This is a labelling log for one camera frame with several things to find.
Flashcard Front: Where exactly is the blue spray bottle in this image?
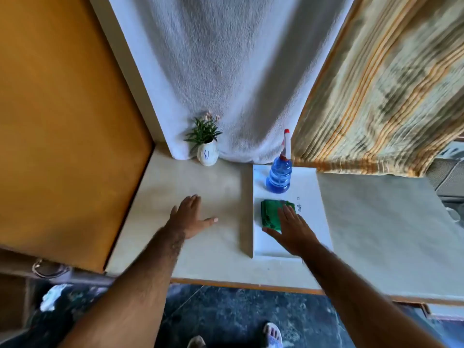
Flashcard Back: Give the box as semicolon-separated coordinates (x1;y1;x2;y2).
266;129;293;195

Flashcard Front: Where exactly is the person's right hand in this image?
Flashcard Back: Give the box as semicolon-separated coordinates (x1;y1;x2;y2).
262;204;320;257

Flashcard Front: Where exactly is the white square board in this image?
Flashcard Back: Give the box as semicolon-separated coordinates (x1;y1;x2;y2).
252;164;334;259

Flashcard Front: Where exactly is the striped beige curtain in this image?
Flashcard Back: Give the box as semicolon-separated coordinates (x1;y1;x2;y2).
291;0;464;178

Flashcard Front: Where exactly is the person's left hand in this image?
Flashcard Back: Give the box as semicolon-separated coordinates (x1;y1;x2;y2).
165;195;219;240

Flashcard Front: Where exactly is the white ceramic vase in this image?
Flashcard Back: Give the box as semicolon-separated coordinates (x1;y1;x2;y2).
196;139;220;167

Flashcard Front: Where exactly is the small green flowering plant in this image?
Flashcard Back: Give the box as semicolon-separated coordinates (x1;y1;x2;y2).
183;111;223;145

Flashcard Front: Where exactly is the person's right foot in sandal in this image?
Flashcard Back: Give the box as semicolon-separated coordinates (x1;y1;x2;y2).
262;322;283;348

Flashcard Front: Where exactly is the green cleaning cloth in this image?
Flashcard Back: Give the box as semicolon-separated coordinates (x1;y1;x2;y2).
261;199;296;234

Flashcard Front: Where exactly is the white towel curtain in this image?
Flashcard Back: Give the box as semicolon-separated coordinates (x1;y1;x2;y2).
107;0;358;165

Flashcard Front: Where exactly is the person's right forearm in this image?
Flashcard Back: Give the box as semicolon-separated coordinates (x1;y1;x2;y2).
301;244;447;348

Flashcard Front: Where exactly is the person's left forearm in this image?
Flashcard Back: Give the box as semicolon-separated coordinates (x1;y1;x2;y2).
57;225;186;348

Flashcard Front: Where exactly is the crumpled white rag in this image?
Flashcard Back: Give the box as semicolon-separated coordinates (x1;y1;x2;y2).
39;284;70;312

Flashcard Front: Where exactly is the orange wooden door panel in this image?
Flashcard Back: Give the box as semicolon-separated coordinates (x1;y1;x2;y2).
0;0;155;275

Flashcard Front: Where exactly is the metal ring handle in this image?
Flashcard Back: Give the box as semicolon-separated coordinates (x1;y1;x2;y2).
31;259;72;280

